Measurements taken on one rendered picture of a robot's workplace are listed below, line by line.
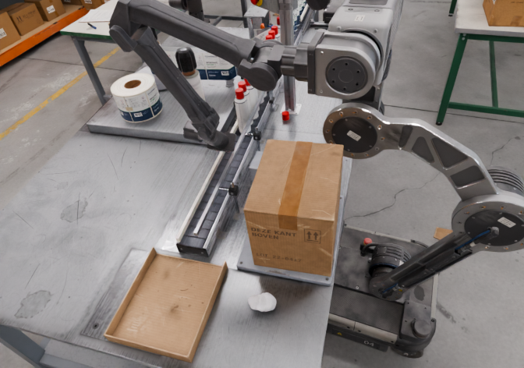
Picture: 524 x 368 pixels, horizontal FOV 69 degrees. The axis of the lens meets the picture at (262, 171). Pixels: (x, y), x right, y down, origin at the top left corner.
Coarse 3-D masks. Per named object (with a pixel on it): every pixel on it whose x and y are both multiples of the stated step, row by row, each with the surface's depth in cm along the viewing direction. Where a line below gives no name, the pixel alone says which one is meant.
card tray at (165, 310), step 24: (144, 264) 122; (168, 264) 125; (192, 264) 124; (144, 288) 119; (168, 288) 118; (192, 288) 117; (216, 288) 114; (120, 312) 112; (144, 312) 113; (168, 312) 113; (192, 312) 112; (120, 336) 109; (144, 336) 108; (168, 336) 107; (192, 336) 107; (192, 360) 102
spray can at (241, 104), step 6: (240, 90) 150; (240, 96) 151; (240, 102) 152; (246, 102) 154; (240, 108) 154; (246, 108) 155; (240, 114) 156; (246, 114) 157; (240, 120) 158; (246, 120) 159; (240, 126) 161; (240, 132) 163; (246, 132) 162
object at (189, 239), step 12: (264, 108) 176; (252, 132) 164; (228, 156) 154; (240, 156) 153; (216, 180) 144; (228, 180) 144; (204, 204) 136; (216, 204) 135; (216, 216) 132; (192, 228) 129; (204, 228) 128; (192, 240) 125; (204, 240) 125
